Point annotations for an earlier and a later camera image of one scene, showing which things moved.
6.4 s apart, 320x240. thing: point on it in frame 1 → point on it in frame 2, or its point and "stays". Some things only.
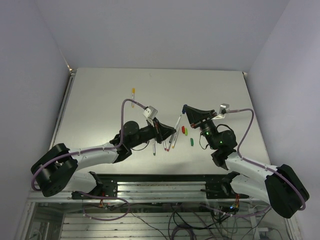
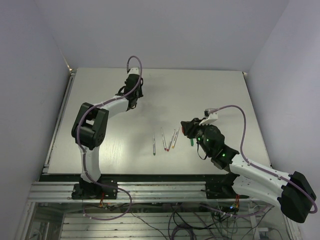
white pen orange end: x=170 y=142 stays
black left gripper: x=161 y=132 → x=141 y=93
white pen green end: x=154 y=146 stays
